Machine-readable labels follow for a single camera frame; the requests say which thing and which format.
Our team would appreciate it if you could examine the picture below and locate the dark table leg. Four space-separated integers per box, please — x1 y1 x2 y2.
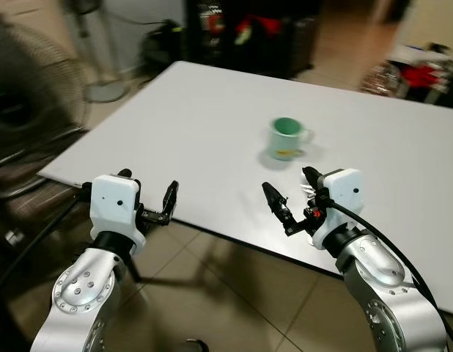
125 253 144 284

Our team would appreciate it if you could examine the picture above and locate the red cloth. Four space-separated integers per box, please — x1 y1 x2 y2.
401 65 441 90

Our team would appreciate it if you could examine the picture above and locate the grey pedestal fan stand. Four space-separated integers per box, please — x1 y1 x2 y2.
64 0 132 103

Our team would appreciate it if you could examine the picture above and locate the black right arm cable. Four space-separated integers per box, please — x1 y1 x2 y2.
318 194 453 352

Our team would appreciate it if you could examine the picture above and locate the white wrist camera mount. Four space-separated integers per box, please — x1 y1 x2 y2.
89 174 147 255
309 168 365 252

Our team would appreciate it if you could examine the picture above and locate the green ceramic mug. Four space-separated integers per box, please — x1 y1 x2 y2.
268 117 314 161

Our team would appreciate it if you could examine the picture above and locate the white folding chair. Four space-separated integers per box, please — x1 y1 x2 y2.
386 40 453 103

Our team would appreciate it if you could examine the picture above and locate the black bag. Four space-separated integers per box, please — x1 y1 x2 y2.
141 21 189 74

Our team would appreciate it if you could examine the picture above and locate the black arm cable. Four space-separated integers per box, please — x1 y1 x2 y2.
0 182 93 298
318 194 453 352

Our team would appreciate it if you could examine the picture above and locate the black shelf unit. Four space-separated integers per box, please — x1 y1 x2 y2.
185 0 320 79

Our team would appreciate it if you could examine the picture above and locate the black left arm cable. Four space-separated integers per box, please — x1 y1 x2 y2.
0 182 93 298

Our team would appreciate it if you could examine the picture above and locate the red white hanging tag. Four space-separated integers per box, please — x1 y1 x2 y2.
199 4 226 34

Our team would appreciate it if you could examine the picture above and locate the red green fabric item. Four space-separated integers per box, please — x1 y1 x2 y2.
236 16 277 46

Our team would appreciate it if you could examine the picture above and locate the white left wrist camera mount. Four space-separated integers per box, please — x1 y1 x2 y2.
89 174 147 255

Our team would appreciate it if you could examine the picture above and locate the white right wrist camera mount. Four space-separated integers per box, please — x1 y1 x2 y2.
309 168 365 252

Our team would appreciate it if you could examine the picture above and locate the patterned brown bag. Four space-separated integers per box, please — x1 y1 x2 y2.
358 62 403 96

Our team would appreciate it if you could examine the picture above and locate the black mesh fan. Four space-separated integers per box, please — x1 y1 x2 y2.
0 13 90 158

